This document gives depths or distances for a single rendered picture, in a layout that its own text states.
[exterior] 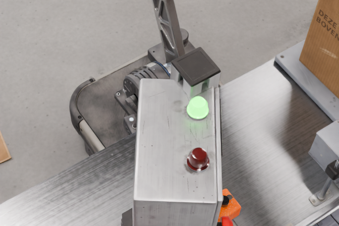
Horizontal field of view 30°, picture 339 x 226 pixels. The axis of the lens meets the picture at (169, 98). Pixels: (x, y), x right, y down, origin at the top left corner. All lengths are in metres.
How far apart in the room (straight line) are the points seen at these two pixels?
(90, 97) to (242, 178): 0.97
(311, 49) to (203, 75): 0.86
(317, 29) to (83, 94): 1.03
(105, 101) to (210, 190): 1.59
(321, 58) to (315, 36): 0.06
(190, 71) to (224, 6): 2.17
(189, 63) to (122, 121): 1.47
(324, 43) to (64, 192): 0.70
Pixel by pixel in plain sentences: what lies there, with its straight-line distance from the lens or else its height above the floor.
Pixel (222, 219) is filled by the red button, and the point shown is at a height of 1.34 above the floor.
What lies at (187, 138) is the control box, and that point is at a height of 1.47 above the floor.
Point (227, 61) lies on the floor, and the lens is 2.72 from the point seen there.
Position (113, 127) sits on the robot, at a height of 0.24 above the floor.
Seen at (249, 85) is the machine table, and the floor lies 0.83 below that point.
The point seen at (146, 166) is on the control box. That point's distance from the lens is 0.72.
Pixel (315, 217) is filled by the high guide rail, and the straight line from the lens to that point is 1.30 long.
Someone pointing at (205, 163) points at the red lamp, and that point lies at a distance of 0.71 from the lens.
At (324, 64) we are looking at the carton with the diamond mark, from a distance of 1.59.
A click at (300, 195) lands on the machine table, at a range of 1.47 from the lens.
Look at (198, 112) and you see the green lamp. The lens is 0.74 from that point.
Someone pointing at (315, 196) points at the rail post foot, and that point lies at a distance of 1.47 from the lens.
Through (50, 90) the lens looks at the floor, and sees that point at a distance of 2.62.
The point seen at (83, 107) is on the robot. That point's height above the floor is 0.24.
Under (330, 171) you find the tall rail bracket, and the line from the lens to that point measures 1.36.
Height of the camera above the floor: 2.10
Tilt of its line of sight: 55 degrees down
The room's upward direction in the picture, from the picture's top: 4 degrees clockwise
